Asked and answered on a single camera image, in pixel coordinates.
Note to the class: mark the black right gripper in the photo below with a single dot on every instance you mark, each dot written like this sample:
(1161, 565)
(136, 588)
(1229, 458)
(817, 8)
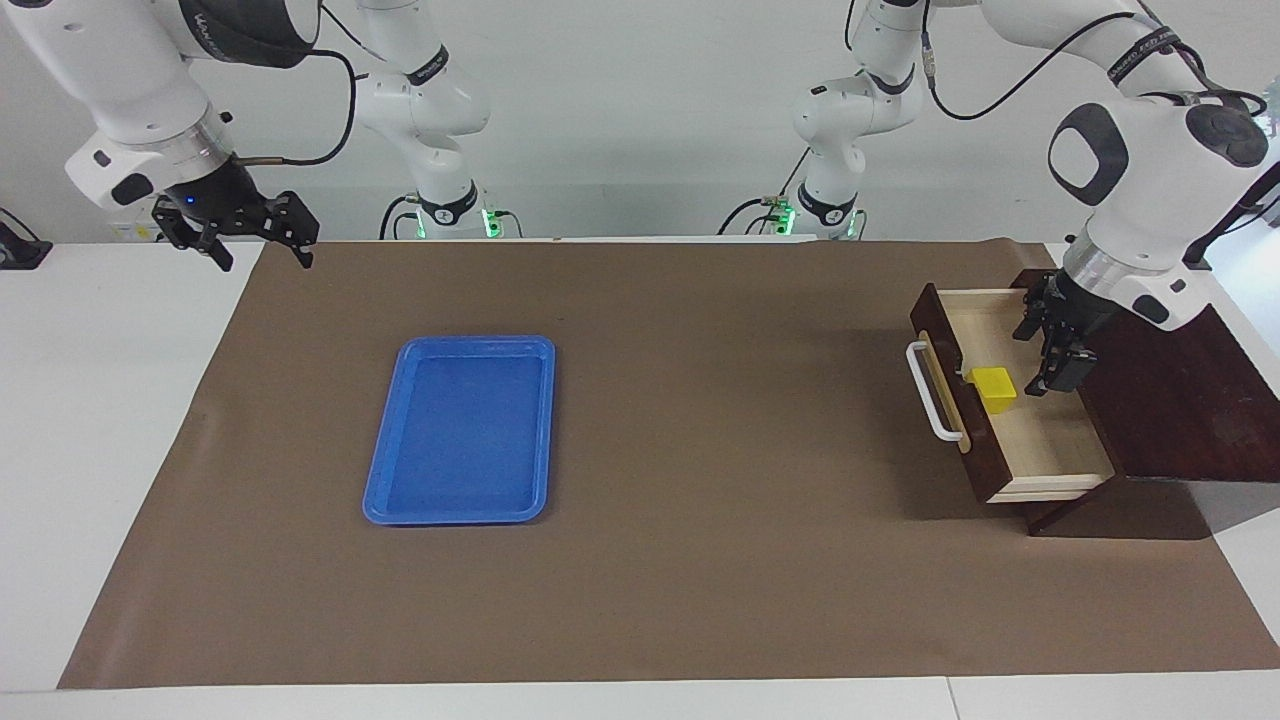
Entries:
(225, 200)

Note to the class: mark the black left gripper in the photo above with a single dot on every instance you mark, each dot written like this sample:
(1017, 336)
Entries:
(1078, 312)

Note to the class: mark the yellow cube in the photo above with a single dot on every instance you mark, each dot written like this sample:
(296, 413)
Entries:
(995, 388)

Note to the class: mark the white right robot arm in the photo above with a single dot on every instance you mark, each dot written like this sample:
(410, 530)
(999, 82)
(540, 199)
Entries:
(130, 80)

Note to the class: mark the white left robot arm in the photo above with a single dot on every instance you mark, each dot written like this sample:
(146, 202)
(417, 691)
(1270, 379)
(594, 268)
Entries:
(1150, 200)

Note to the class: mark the dark brown wooden cabinet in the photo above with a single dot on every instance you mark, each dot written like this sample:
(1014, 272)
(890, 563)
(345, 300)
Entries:
(1180, 400)

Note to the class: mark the black clamp stand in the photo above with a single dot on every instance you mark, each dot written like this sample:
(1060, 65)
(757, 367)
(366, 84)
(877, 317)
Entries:
(1225, 225)

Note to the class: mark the blue plastic tray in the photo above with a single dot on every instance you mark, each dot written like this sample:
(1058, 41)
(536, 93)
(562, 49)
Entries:
(460, 440)

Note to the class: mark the window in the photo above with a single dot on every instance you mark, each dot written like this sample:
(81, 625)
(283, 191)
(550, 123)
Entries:
(1272, 100)

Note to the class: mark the brown table mat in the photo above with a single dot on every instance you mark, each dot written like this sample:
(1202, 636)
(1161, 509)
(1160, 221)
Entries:
(700, 560)

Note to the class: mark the white wall socket box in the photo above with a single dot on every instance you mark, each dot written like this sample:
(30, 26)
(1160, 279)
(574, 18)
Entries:
(135, 233)

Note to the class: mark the black table mount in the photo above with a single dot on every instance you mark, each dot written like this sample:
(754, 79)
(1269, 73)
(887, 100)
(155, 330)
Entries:
(22, 250)

